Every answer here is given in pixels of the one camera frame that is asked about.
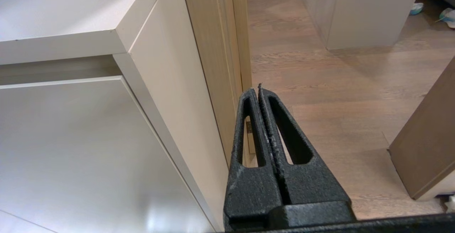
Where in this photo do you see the beige cabinet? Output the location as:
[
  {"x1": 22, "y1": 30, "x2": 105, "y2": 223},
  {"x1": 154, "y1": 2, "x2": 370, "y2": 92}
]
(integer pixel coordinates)
[{"x1": 0, "y1": 0, "x2": 230, "y2": 233}]

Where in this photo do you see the dark brown wooden door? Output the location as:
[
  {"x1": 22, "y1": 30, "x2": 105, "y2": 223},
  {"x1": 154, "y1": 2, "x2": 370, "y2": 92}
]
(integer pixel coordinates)
[{"x1": 387, "y1": 57, "x2": 455, "y2": 201}]

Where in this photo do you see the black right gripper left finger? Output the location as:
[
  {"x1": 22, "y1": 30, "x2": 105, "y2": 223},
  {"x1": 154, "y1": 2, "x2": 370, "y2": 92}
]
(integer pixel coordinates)
[{"x1": 223, "y1": 88, "x2": 283, "y2": 232}]

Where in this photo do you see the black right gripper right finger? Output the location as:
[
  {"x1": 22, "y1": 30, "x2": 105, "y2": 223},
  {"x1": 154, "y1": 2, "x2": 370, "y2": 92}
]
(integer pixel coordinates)
[{"x1": 258, "y1": 83, "x2": 352, "y2": 207}]

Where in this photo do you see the light wood door panel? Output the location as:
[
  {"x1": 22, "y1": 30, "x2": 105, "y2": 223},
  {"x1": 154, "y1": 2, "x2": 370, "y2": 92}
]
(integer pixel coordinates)
[{"x1": 180, "y1": 0, "x2": 253, "y2": 168}]

